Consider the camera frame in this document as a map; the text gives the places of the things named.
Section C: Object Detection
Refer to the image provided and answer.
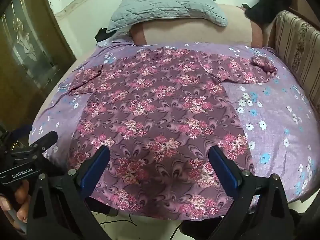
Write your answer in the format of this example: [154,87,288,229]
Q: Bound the beige bolster pillow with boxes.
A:
[130,3,265,48]

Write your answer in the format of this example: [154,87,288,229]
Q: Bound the dark cloth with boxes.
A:
[95,27,111,44]

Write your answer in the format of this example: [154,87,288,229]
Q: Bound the purple flowered bedsheet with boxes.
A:
[29,40,317,204]

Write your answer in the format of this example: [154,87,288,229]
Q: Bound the black garment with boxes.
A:
[242,0,300,26]

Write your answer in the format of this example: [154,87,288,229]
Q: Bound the person's left hand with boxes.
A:
[0,180,32,230]

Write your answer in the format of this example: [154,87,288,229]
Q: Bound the grey quilted blanket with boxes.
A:
[106,0,228,34]

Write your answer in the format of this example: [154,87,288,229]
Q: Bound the black cable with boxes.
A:
[97,214,140,228]

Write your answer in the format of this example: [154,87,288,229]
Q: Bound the striped headboard cushion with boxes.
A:
[265,0,320,112]

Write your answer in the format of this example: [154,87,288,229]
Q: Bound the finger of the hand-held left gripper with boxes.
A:
[32,131,58,153]
[5,124,33,143]

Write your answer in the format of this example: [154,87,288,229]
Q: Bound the maroon floral shirt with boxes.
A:
[67,46,278,217]

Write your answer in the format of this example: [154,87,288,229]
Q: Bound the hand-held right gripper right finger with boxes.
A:
[209,145,300,240]

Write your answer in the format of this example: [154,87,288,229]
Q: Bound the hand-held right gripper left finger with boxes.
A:
[26,145,111,240]

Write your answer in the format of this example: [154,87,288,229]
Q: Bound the wooden door with glass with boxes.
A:
[0,0,77,130]

